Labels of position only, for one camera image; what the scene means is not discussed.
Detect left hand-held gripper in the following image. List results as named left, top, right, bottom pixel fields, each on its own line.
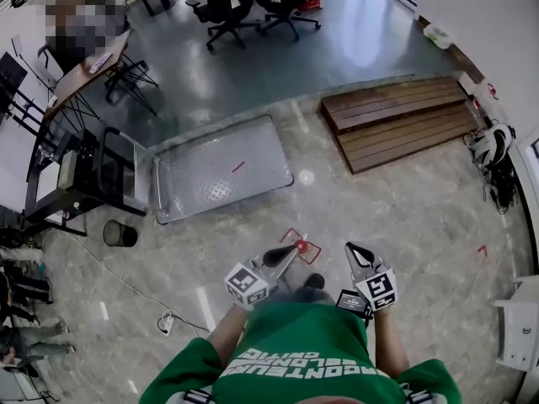
left=225, top=244, right=301, bottom=310

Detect wooden table black wire legs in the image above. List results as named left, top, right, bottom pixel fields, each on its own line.
left=44, top=29, right=160, bottom=121

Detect person's right forearm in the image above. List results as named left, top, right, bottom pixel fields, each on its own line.
left=372, top=309, right=412, bottom=378

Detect person's green printed t-shirt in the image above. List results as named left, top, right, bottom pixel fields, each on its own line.
left=138, top=300, right=464, bottom=404

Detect small black display screen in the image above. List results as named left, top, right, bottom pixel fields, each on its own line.
left=335, top=289, right=371, bottom=313

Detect grey shoulder strap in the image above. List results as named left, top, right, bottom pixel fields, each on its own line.
left=406, top=387, right=439, bottom=404
left=183, top=388, right=211, bottom=404

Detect white and black helmet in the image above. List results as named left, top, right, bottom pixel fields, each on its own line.
left=471, top=123, right=517, bottom=167

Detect white cabinet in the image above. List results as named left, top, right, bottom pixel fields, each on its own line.
left=494, top=275, right=539, bottom=369

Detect black screen on stand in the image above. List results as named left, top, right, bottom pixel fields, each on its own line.
left=0, top=52, right=47, bottom=138

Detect black desk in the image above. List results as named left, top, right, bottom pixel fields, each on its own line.
left=23, top=126, right=149, bottom=237

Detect red round object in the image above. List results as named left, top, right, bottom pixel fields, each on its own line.
left=277, top=227, right=323, bottom=268

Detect person's left forearm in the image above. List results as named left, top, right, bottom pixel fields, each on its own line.
left=209, top=305, right=253, bottom=369

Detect wooden slatted step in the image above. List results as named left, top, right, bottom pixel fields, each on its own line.
left=319, top=76, right=489, bottom=175

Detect black mesh wastebasket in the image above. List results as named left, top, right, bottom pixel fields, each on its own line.
left=103, top=219, right=139, bottom=247

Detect white plastic bag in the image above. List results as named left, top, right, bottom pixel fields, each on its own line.
left=423, top=24, right=454, bottom=50

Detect metal platform trolley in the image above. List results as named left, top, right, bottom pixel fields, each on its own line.
left=99, top=114, right=295, bottom=226

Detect pile of black cables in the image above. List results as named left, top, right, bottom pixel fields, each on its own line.
left=482, top=166, right=521, bottom=216

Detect white power strip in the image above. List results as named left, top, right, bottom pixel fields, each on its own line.
left=157, top=312, right=176, bottom=337

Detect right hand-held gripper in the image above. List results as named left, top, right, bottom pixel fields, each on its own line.
left=344, top=241, right=399, bottom=313

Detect white board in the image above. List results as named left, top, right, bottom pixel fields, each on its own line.
left=35, top=164, right=64, bottom=204

